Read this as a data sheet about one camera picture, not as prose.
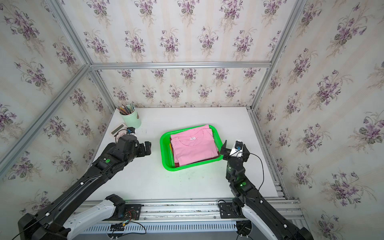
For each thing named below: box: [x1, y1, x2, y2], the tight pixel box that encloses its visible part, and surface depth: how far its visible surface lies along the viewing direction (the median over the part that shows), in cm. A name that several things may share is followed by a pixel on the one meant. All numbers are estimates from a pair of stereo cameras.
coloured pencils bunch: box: [117, 103, 136, 115], surface depth 103 cm
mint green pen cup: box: [119, 109, 142, 129], surface depth 106 cm
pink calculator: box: [110, 123, 128, 139], surface depth 103 cm
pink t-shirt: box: [170, 124, 219, 166], surface depth 95 cm
